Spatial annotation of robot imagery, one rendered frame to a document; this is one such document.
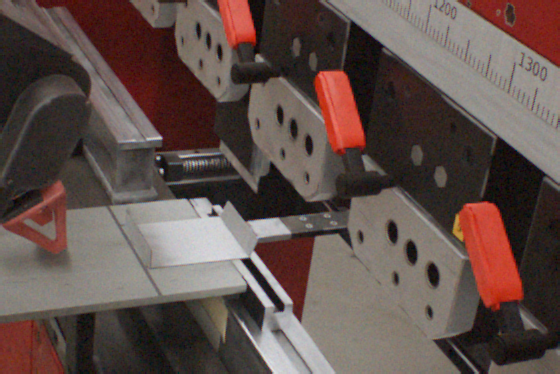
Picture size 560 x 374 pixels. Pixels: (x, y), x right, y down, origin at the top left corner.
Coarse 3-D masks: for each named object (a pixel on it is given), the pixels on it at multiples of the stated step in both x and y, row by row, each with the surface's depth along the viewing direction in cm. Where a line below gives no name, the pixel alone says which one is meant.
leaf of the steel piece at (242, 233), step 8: (224, 208) 127; (232, 208) 126; (224, 216) 127; (232, 216) 125; (240, 216) 124; (232, 224) 125; (240, 224) 124; (232, 232) 124; (240, 232) 123; (248, 232) 122; (240, 240) 123; (248, 240) 122; (256, 240) 120; (248, 248) 121; (248, 256) 121
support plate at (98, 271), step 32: (0, 224) 121; (32, 224) 121; (96, 224) 123; (0, 256) 115; (32, 256) 116; (64, 256) 117; (96, 256) 117; (128, 256) 118; (0, 288) 110; (32, 288) 111; (64, 288) 112; (96, 288) 112; (128, 288) 113; (160, 288) 114; (192, 288) 114; (224, 288) 115; (0, 320) 107
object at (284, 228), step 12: (288, 216) 129; (300, 216) 129; (312, 216) 129; (324, 216) 130; (336, 216) 130; (348, 216) 130; (252, 228) 125; (264, 228) 126; (276, 228) 126; (288, 228) 126; (300, 228) 127; (312, 228) 127; (324, 228) 127; (336, 228) 128; (264, 240) 125; (276, 240) 125
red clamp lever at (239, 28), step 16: (224, 0) 99; (240, 0) 99; (224, 16) 99; (240, 16) 99; (240, 32) 98; (240, 48) 98; (240, 64) 97; (256, 64) 98; (240, 80) 97; (256, 80) 98
